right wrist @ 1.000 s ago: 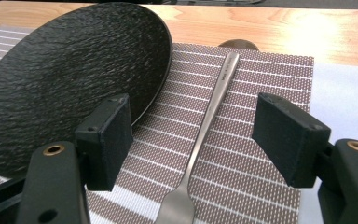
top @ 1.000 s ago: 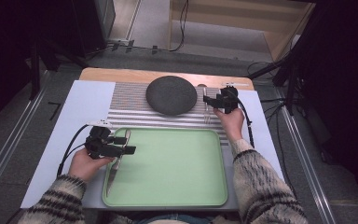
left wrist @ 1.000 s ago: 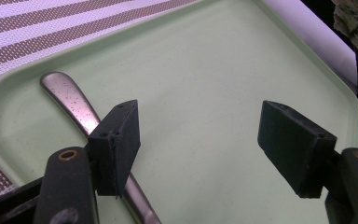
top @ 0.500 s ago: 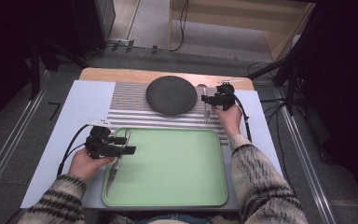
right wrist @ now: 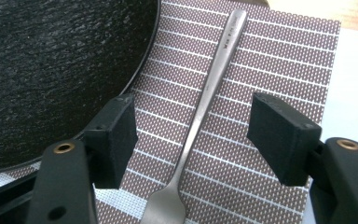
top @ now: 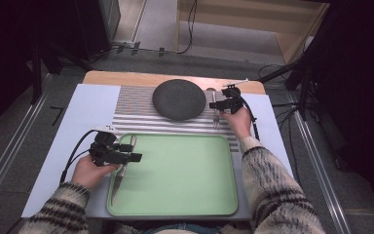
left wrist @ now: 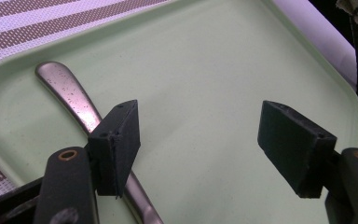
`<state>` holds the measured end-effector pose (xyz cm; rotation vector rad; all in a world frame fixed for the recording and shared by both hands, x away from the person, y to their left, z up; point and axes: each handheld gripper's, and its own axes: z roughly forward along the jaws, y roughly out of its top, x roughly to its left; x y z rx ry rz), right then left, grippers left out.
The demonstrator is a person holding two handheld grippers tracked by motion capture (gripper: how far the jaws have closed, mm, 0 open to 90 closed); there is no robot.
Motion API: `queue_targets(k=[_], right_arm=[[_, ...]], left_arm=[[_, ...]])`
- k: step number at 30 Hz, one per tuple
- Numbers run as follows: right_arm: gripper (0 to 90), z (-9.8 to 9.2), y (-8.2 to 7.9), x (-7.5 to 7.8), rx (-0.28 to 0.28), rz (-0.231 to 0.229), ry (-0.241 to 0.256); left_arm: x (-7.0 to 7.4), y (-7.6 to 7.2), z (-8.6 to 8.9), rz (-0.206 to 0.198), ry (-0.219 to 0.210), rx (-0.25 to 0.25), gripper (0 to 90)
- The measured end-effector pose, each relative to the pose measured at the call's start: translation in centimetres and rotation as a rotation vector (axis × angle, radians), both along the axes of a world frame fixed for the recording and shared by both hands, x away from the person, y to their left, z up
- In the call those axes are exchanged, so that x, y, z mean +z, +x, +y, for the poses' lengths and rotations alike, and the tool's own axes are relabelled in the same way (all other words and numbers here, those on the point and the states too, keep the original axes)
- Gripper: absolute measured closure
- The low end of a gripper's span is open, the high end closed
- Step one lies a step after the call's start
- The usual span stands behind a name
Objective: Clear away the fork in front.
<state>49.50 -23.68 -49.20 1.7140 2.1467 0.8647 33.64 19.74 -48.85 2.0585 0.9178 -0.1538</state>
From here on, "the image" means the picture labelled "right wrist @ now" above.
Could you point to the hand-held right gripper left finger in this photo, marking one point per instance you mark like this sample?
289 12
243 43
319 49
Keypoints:
113 143

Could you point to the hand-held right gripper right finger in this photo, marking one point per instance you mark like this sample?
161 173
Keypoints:
284 140

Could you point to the silver fork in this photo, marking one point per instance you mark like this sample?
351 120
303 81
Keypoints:
213 81

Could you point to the black round plate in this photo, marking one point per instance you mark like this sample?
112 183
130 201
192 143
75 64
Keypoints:
52 71

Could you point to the striped brown placemat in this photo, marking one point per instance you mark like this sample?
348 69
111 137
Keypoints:
276 68

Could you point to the white table sheet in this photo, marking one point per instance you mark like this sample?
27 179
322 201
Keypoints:
354 93

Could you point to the wooden table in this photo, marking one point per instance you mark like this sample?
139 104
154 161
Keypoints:
323 11

